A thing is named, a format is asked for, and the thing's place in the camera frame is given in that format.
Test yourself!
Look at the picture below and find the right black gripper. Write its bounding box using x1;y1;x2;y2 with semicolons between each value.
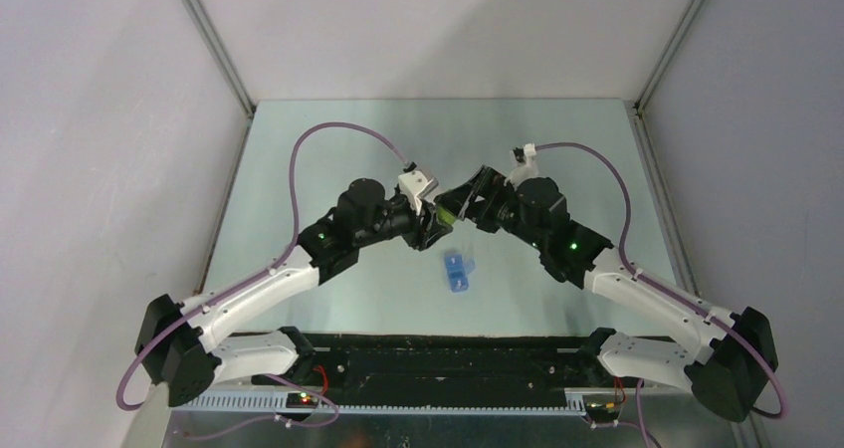
435;165;546;251

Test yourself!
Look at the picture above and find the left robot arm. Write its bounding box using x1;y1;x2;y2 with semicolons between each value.
135;171;455;408

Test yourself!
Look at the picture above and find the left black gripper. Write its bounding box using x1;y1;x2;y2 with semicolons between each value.
354;191;452;251

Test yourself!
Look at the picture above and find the blue pill organizer box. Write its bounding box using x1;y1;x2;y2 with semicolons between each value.
443;250;476;293

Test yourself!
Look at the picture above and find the green pill bottle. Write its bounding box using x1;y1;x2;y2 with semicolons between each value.
436;199;461;226

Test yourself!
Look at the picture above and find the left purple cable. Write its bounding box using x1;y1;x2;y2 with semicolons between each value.
116;121;413;412

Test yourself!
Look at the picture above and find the right aluminium frame post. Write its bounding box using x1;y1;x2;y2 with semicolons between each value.
633;0;709;117

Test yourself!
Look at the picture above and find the left aluminium frame post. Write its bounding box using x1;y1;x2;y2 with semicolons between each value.
181;0;257;118

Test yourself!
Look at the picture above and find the purple cable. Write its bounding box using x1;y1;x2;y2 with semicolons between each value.
116;121;413;412
533;141;789;421

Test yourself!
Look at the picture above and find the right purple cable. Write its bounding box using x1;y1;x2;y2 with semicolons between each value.
533;141;789;421

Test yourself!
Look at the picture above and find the left control board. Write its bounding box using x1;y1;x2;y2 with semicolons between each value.
286;391;321;409

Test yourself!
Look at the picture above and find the aluminium frame post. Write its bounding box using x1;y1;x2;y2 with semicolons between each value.
181;0;257;118
633;0;709;117

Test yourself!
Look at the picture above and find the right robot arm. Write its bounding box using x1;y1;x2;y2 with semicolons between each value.
435;166;778;423

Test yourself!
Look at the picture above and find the right control board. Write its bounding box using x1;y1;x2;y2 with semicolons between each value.
585;401;623;416

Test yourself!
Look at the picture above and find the control board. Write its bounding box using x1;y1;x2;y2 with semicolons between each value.
585;401;623;416
286;391;321;409

